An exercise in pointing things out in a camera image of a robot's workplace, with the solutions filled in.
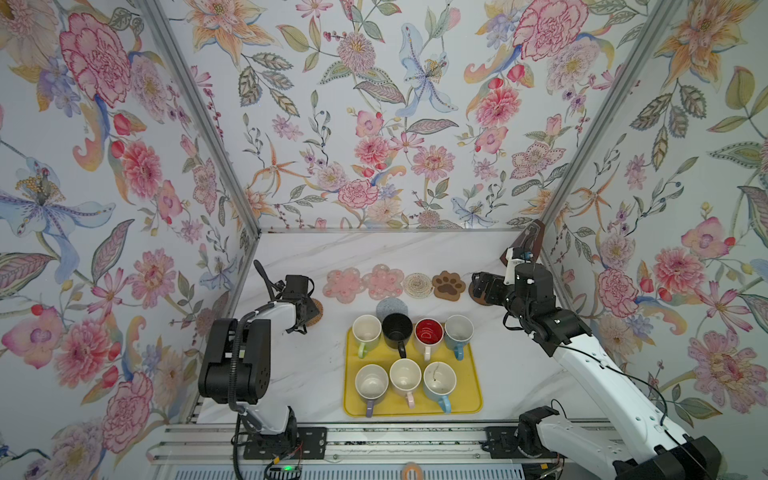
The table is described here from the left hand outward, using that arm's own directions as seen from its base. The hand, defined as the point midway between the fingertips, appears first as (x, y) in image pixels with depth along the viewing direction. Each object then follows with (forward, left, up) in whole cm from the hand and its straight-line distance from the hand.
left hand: (309, 312), depth 98 cm
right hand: (-3, -51, +23) cm, 56 cm away
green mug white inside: (-8, -19, +3) cm, 21 cm away
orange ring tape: (-42, -30, 0) cm, 52 cm away
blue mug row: (-9, -46, +3) cm, 47 cm away
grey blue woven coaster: (+2, -27, 0) cm, 27 cm away
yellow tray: (-27, -46, -1) cm, 54 cm away
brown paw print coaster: (+9, -47, 0) cm, 48 cm away
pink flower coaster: (+12, -24, -1) cm, 27 cm away
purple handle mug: (-23, -20, 0) cm, 31 cm away
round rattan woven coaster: (-4, -3, +2) cm, 5 cm away
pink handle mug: (-22, -30, +1) cm, 37 cm away
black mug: (-9, -28, +4) cm, 29 cm away
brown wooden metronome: (+17, -72, +15) cm, 76 cm away
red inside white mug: (-10, -37, +2) cm, 39 cm away
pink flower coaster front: (+11, -11, 0) cm, 15 cm away
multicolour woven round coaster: (+10, -36, +1) cm, 38 cm away
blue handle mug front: (-22, -39, 0) cm, 45 cm away
